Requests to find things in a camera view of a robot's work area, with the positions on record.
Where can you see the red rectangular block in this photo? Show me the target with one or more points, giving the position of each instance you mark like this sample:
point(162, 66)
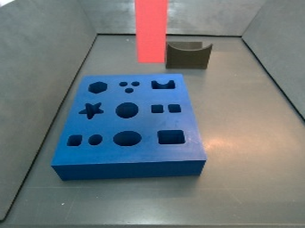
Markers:
point(151, 25)

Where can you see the blue foam shape-sorter block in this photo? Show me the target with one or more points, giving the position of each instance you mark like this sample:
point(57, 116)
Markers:
point(130, 129)

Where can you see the dark grey curved foam piece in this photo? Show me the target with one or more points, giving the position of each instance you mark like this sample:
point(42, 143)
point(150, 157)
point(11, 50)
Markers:
point(188, 55)

